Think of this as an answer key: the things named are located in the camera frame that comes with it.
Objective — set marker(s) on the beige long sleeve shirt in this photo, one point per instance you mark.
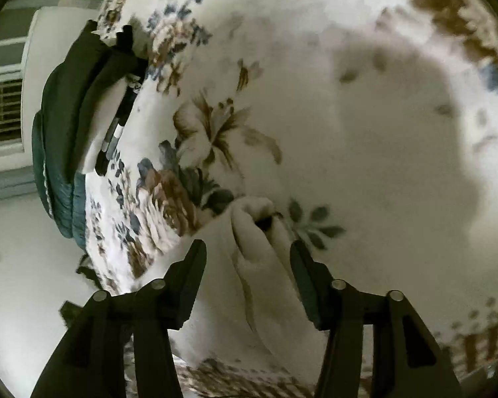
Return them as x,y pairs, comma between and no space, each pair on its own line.
248,311

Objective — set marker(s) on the floral bed sheet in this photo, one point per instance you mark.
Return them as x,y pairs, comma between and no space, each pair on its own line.
371,125

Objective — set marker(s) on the window with metal bars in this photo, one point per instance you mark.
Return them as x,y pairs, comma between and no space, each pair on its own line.
10,110

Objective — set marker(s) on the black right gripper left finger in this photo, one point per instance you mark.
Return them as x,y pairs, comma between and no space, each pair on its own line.
170,299

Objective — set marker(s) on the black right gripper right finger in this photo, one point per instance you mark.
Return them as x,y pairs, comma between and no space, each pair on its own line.
327,301

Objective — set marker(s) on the dark green pillow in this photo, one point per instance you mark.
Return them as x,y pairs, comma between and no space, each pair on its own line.
68,85

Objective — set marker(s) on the dark green folded quilt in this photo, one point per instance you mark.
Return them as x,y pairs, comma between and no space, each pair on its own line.
64,201

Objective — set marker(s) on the black folded clothes stack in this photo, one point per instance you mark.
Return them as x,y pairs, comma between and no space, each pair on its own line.
107,105

